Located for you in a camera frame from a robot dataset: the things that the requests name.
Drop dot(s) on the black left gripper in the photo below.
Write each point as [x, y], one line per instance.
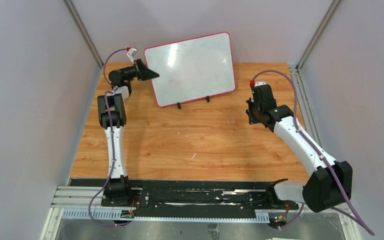
[138, 71]

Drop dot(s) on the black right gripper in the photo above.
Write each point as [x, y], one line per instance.
[252, 112]

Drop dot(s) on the pink framed whiteboard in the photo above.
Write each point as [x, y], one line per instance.
[192, 69]

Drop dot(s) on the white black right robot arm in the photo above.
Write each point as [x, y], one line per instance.
[330, 181]

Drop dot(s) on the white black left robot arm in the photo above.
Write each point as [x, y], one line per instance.
[112, 117]

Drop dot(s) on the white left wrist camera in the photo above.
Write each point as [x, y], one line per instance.
[130, 53]

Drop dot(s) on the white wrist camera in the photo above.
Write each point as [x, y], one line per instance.
[256, 83]
[130, 53]

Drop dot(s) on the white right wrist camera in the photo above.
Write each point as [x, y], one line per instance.
[256, 83]

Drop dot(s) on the aluminium side rail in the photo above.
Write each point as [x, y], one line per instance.
[306, 110]

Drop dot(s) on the metal wire whiteboard stand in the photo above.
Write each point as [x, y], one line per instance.
[193, 101]

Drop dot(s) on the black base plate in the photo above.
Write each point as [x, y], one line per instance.
[193, 200]

